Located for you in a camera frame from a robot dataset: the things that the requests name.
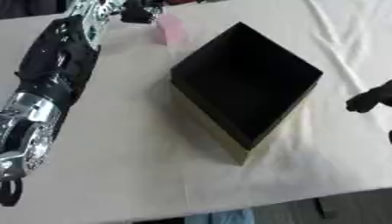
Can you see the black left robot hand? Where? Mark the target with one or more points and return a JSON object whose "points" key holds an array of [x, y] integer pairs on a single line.
{"points": [[139, 13]]}

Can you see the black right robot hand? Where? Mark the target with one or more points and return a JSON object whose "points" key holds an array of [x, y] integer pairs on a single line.
{"points": [[365, 100]]}

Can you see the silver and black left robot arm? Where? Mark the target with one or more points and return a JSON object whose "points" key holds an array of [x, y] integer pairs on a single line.
{"points": [[53, 64]]}

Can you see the black open box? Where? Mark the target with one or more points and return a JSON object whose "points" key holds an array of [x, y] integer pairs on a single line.
{"points": [[245, 84]]}

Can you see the pink block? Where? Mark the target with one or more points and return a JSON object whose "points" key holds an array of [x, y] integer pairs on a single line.
{"points": [[172, 31]]}

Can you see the person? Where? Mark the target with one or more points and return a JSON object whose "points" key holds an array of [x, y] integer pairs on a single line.
{"points": [[220, 217]]}

